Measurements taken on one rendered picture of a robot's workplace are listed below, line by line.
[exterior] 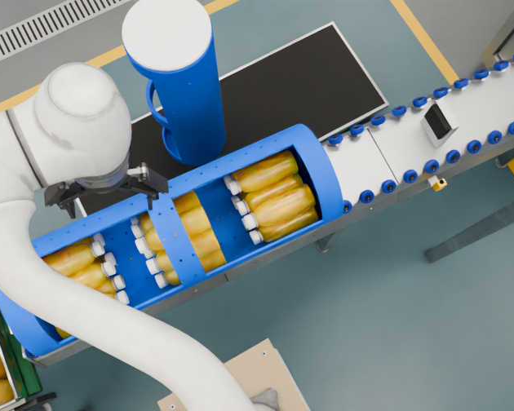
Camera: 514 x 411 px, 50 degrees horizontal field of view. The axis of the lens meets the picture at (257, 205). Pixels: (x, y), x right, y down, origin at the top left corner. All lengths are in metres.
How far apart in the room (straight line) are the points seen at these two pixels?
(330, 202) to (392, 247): 1.27
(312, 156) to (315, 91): 1.31
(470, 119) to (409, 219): 0.93
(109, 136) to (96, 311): 0.20
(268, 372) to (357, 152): 0.73
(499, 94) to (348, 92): 0.93
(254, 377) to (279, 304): 1.10
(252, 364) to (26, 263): 0.91
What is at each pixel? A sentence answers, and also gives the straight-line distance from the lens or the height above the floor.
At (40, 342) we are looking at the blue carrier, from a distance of 1.47.
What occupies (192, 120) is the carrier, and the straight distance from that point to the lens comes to 2.07.
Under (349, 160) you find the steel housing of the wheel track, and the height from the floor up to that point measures 0.93.
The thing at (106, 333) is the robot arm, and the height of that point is 1.91.
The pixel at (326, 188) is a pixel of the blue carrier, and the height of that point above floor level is 1.21.
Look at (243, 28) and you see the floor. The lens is 3.02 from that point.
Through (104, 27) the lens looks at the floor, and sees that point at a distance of 3.13.
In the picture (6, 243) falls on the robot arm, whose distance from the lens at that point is 0.67.
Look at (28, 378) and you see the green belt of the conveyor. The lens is 1.77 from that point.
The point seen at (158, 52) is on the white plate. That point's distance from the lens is 1.77.
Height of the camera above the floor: 2.54
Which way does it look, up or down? 75 degrees down
